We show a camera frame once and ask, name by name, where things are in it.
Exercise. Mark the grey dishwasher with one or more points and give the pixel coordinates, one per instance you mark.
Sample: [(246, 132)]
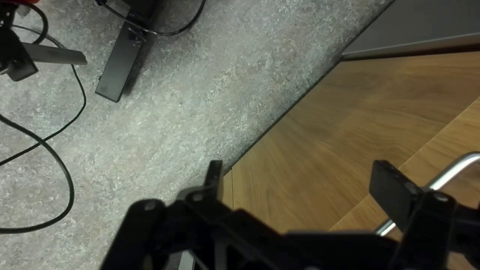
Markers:
[(414, 24)]

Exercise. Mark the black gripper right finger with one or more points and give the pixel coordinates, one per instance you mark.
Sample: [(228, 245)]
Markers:
[(429, 225)]

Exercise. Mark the grey metal stand leg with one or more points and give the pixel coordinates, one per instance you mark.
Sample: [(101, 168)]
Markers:
[(54, 54)]

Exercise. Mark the wooden cabinet door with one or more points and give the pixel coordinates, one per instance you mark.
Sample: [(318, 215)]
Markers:
[(339, 140)]

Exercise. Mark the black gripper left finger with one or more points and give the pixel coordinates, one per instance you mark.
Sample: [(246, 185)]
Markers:
[(165, 230)]

